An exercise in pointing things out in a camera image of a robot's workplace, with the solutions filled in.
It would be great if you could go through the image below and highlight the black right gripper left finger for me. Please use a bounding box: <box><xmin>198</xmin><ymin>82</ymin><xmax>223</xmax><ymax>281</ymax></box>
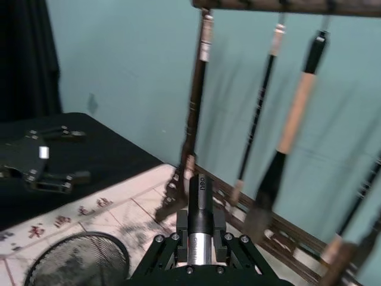
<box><xmin>130</xmin><ymin>209</ymin><xmax>192</xmax><ymax>281</ymax></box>

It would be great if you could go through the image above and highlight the black and silver cylinder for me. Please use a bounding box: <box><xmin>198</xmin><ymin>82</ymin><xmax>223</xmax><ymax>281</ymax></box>
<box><xmin>188</xmin><ymin>173</ymin><xmax>215</xmax><ymax>266</ymax></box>

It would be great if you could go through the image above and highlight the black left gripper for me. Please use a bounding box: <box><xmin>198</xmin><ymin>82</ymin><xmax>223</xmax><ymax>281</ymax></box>
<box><xmin>0</xmin><ymin>126</ymin><xmax>92</xmax><ymax>194</ymax></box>

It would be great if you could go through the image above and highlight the black table cloth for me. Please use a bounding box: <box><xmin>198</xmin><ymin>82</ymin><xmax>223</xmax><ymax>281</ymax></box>
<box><xmin>0</xmin><ymin>112</ymin><xmax>180</xmax><ymax>232</ymax></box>

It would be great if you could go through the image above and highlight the black curtain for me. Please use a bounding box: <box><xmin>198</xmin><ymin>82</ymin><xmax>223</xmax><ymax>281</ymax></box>
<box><xmin>0</xmin><ymin>0</ymin><xmax>64</xmax><ymax>116</ymax></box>

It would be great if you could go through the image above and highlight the thin black calligraphy brush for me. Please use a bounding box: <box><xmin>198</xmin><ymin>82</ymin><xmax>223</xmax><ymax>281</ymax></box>
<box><xmin>230</xmin><ymin>14</ymin><xmax>288</xmax><ymax>216</ymax></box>

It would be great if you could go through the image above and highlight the black brush with grey cap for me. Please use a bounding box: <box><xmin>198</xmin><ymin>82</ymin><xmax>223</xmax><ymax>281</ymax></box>
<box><xmin>186</xmin><ymin>10</ymin><xmax>216</xmax><ymax>156</ymax></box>

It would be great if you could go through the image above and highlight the dark wooden brush rack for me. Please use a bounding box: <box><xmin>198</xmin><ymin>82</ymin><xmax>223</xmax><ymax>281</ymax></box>
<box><xmin>154</xmin><ymin>0</ymin><xmax>381</xmax><ymax>286</ymax></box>

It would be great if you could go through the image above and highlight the round black ridged dish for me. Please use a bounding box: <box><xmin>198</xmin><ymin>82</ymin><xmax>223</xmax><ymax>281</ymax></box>
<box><xmin>23</xmin><ymin>231</ymin><xmax>131</xmax><ymax>286</ymax></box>

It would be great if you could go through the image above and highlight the white gridded calligraphy mat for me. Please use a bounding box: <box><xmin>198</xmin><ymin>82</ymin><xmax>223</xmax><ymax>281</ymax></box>
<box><xmin>0</xmin><ymin>162</ymin><xmax>260</xmax><ymax>286</ymax></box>

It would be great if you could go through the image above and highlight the large tan-handled calligraphy brush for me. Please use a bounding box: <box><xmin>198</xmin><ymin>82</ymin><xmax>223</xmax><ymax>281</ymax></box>
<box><xmin>243</xmin><ymin>14</ymin><xmax>332</xmax><ymax>241</ymax></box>

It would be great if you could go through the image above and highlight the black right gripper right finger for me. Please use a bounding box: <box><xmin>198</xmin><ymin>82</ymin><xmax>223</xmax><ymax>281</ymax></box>
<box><xmin>212</xmin><ymin>210</ymin><xmax>265</xmax><ymax>275</ymax></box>

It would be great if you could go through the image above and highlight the black brush with tan ferrule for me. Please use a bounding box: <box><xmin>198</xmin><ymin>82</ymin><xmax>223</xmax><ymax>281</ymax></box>
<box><xmin>323</xmin><ymin>160</ymin><xmax>381</xmax><ymax>263</ymax></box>

